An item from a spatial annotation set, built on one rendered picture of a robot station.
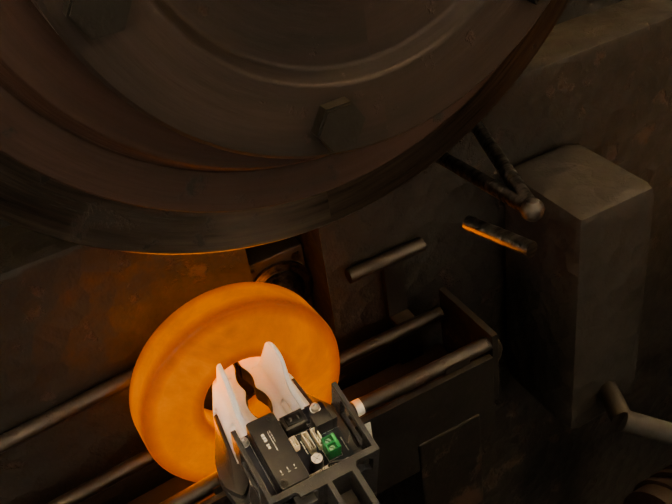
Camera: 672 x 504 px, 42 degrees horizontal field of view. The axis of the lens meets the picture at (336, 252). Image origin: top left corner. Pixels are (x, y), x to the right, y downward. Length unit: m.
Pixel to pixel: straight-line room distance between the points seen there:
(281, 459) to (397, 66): 0.23
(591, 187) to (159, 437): 0.37
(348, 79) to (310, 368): 0.29
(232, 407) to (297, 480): 0.09
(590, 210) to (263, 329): 0.26
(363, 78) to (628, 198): 0.34
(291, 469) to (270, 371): 0.11
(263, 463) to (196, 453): 0.13
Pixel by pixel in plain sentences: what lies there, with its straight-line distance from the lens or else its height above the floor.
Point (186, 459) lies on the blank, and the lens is 0.64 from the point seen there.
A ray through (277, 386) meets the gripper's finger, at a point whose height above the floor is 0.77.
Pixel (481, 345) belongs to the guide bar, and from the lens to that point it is 0.69.
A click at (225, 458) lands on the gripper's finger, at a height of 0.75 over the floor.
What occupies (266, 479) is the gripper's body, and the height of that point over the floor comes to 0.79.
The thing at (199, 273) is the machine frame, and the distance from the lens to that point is 0.64.
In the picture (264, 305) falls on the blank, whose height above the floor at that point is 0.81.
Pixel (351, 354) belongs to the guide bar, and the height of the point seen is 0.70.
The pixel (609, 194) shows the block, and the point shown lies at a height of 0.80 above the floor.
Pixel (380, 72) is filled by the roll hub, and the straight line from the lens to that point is 0.41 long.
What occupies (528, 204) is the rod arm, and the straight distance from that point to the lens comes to 0.50.
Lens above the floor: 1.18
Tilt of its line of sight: 36 degrees down
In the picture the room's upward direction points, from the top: 9 degrees counter-clockwise
